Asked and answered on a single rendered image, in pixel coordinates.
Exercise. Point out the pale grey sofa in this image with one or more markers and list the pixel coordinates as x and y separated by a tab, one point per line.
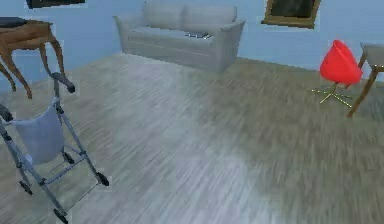
173	40

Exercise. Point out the dark flat device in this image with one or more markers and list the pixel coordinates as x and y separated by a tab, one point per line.
198	34

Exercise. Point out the gold framed dark picture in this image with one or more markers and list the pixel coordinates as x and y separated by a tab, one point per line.
291	11

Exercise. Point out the grey wheeled walker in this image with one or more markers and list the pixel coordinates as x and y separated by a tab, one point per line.
41	135

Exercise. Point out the red egg chair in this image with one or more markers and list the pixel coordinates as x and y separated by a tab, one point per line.
340	65

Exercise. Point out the black framed picture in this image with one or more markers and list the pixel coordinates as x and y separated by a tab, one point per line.
53	2

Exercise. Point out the brown curved-leg wooden table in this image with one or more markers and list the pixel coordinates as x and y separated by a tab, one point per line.
25	35

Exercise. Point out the grey-topped wooden table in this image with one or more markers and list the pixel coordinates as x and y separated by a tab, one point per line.
371	63

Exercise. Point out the dark flat laptop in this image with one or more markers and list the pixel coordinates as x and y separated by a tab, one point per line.
11	22

